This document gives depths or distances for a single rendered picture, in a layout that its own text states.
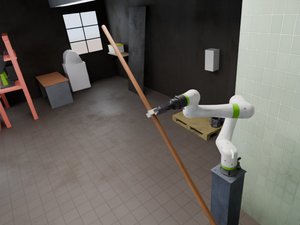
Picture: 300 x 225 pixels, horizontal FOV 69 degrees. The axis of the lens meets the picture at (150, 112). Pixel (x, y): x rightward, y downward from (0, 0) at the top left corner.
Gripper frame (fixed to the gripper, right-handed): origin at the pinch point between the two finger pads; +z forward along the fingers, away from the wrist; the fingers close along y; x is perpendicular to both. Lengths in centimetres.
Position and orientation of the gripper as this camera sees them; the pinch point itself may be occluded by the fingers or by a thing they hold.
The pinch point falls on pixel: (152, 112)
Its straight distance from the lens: 141.3
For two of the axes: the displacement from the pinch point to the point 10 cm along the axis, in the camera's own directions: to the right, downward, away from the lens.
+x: -4.7, -8.3, 3.0
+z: -8.4, 3.3, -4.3
